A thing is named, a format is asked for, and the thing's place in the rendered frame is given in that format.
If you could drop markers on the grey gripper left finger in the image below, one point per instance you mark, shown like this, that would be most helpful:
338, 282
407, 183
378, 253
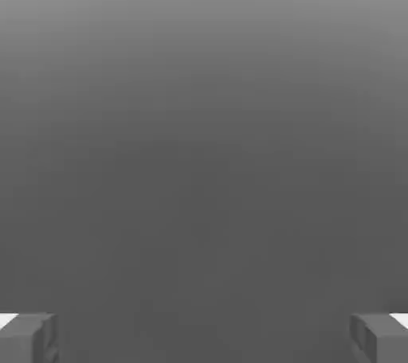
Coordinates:
25, 339

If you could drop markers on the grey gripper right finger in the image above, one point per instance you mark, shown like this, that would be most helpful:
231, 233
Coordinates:
382, 339

